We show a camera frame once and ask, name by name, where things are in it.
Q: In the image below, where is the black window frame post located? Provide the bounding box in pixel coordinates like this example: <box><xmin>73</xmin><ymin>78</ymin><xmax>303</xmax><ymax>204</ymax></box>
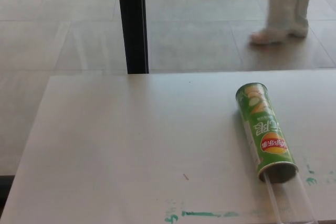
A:
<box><xmin>116</xmin><ymin>0</ymin><xmax>150</xmax><ymax>74</ymax></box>

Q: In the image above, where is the clear plastic chips tray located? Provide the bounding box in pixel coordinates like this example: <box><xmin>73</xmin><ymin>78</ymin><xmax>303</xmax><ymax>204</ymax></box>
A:
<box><xmin>264</xmin><ymin>170</ymin><xmax>319</xmax><ymax>224</ymax></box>

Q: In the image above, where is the person in white trousers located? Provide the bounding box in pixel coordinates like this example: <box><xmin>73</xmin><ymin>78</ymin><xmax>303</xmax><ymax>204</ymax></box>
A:
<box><xmin>249</xmin><ymin>0</ymin><xmax>313</xmax><ymax>46</ymax></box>

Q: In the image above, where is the green chips can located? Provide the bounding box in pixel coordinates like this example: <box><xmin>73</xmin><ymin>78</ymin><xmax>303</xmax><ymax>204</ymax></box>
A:
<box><xmin>235</xmin><ymin>82</ymin><xmax>299</xmax><ymax>184</ymax></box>

